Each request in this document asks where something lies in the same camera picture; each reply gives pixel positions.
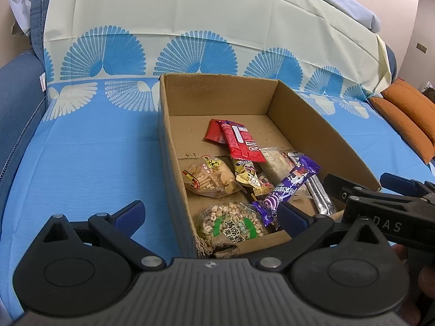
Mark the white sofa label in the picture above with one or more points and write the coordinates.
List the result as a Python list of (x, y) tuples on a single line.
[(43, 82)]

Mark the light blue pillow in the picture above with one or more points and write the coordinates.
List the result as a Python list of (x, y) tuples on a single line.
[(340, 3)]

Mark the brown cardboard box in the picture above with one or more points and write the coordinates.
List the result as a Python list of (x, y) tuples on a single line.
[(306, 122)]

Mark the purple snack packet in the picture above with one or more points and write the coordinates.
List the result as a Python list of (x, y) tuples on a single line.
[(289, 185)]

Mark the gold snack packet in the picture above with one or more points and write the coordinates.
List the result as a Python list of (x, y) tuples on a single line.
[(249, 173)]

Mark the white cloth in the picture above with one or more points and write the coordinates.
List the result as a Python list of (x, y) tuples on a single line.
[(23, 3)]

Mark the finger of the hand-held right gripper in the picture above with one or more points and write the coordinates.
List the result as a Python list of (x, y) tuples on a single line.
[(401, 182), (346, 186)]

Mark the wall outlet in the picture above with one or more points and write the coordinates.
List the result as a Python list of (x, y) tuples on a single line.
[(421, 48)]

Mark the clear cracker snack packet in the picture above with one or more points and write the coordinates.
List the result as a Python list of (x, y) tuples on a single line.
[(210, 178)]

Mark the round puffed grain snack packet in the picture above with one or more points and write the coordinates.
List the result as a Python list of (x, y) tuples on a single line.
[(231, 224)]

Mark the long red snack packet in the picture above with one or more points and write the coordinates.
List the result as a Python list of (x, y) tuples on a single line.
[(241, 142)]

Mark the person's right hand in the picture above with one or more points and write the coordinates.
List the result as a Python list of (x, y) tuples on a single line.
[(424, 278)]

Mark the orange pillow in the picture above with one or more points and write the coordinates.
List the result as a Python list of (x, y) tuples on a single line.
[(401, 125), (411, 98)]

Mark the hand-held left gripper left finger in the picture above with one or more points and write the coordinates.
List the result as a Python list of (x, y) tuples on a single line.
[(131, 214)]

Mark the blue fabric sofa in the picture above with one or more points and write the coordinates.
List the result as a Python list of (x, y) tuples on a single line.
[(17, 91)]

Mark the green-label peanut snack packet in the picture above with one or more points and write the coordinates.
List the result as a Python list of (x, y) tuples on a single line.
[(275, 159)]

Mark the blue fan-print bed sheet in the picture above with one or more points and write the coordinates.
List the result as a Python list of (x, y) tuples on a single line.
[(102, 149)]

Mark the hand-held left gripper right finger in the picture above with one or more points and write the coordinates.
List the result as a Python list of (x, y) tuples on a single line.
[(292, 219)]

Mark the silver snack packet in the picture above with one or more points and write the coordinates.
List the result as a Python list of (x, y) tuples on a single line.
[(317, 193)]

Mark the square red snack packet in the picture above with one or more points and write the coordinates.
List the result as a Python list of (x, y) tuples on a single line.
[(213, 131)]

